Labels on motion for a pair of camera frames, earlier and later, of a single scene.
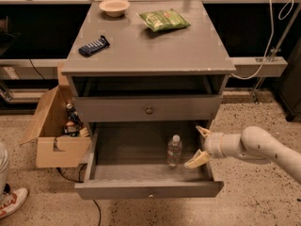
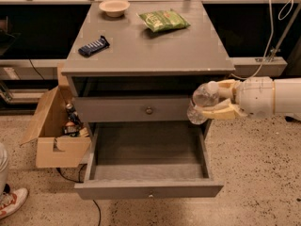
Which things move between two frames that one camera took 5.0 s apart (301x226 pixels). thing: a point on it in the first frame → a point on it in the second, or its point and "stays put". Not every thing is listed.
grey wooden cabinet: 149,61 stays put
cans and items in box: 74,127 stays put
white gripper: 213,145 → 256,97
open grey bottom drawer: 147,161 stays put
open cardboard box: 54,148 stays put
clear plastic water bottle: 175,151 → 204,96
